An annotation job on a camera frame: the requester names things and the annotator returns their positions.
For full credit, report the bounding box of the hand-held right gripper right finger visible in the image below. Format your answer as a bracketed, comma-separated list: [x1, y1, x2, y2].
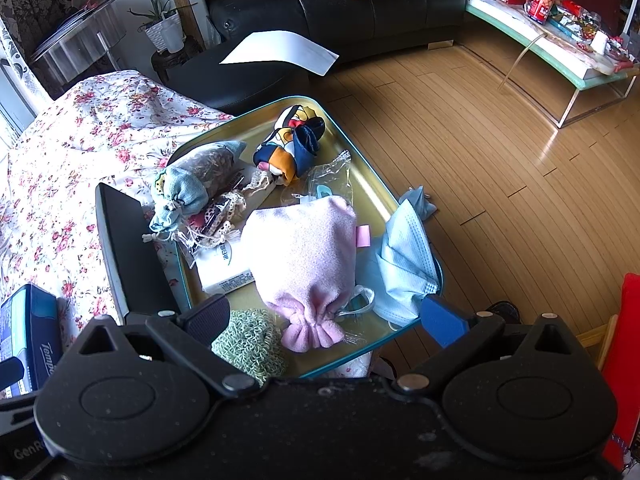
[392, 294, 576, 395]

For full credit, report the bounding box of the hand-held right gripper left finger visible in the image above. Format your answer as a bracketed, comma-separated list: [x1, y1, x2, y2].
[70, 294, 261, 398]

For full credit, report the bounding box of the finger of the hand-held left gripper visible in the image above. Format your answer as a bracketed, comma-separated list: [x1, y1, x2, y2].
[0, 359, 26, 389]

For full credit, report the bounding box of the green knitted scrubber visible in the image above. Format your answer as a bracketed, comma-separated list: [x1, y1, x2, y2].
[211, 309, 288, 378]

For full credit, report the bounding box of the pink fleece pouch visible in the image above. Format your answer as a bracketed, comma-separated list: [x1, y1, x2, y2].
[240, 195, 373, 353]

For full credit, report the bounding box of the cream lace pouch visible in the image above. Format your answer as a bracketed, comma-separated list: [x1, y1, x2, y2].
[182, 170, 273, 253]

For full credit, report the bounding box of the blue knit drawstring pouch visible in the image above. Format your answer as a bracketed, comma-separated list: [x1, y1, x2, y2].
[149, 165, 208, 233]

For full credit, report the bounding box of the gold metal tin tray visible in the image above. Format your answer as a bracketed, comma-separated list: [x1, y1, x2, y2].
[170, 96, 446, 380]

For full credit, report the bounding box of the dried flower sachet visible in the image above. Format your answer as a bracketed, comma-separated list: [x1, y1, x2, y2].
[165, 140, 248, 196]

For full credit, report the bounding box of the clear plastic bag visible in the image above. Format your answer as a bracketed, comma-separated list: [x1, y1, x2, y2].
[280, 150, 397, 348]

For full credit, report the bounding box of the colourful printed cloth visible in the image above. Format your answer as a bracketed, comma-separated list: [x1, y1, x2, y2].
[252, 105, 327, 183]

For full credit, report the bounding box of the blue tissue box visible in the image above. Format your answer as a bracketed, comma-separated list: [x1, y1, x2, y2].
[0, 284, 63, 393]

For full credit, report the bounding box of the white tissue packet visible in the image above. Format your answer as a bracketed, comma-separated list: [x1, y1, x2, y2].
[192, 242, 256, 297]

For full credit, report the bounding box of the black shoe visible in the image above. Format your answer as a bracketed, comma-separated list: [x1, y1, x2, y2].
[487, 301, 523, 326]

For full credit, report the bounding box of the black triangular box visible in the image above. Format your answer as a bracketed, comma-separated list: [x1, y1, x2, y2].
[95, 182, 178, 326]

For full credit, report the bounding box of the red cloth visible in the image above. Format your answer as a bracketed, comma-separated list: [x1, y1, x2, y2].
[597, 272, 640, 471]

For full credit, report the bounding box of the floral bedspread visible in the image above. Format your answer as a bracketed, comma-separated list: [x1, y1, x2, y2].
[0, 70, 236, 391]

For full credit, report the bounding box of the dark wooden plant stand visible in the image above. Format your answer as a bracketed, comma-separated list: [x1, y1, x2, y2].
[150, 35, 206, 83]

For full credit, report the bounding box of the white paper sheet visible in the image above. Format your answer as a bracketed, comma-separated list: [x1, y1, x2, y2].
[219, 31, 338, 77]

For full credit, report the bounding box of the glass coffee table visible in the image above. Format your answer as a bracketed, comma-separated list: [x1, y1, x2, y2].
[465, 0, 640, 128]

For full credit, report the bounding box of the white cup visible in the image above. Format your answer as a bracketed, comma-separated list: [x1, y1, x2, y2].
[165, 22, 186, 54]

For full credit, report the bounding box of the potted plant in white basket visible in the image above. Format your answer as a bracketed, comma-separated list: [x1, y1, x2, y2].
[127, 0, 198, 53]

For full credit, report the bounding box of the round metal side table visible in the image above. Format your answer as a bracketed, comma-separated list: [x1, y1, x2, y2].
[27, 0, 128, 86]

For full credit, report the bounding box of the black leather sofa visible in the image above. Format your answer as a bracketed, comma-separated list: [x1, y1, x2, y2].
[165, 0, 468, 116]

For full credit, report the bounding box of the wooden board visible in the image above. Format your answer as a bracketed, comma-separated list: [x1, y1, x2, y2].
[175, 0, 206, 46]

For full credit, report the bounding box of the white lace curtain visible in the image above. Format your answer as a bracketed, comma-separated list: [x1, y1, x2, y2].
[0, 20, 51, 106]

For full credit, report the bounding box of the red can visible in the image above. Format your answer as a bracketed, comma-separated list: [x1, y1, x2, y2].
[530, 0, 558, 23]

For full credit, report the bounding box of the stack of magazines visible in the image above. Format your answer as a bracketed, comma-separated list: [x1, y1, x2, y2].
[32, 0, 126, 56]

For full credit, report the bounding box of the wooden chair frame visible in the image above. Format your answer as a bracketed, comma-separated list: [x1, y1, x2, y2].
[575, 312, 620, 371]

